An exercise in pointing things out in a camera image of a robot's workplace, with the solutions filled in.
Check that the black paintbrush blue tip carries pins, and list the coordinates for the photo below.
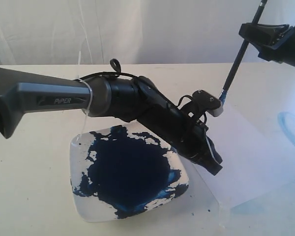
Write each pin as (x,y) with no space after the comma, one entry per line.
(240,55)

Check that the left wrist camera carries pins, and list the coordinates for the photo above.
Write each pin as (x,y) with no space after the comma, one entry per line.
(208,103)

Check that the white square paint dish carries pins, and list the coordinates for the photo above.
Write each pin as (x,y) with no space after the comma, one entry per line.
(122,171)

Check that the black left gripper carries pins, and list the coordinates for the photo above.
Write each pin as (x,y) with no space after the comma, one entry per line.
(176,128)

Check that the white zip tie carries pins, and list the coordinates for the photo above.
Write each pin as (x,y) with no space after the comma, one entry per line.
(88,100)

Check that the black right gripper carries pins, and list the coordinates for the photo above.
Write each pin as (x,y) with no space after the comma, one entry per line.
(279,41)

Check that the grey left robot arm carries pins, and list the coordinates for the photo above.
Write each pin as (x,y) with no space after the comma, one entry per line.
(115,94)

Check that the white paper sheet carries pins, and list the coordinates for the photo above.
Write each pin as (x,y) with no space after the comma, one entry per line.
(231,132)

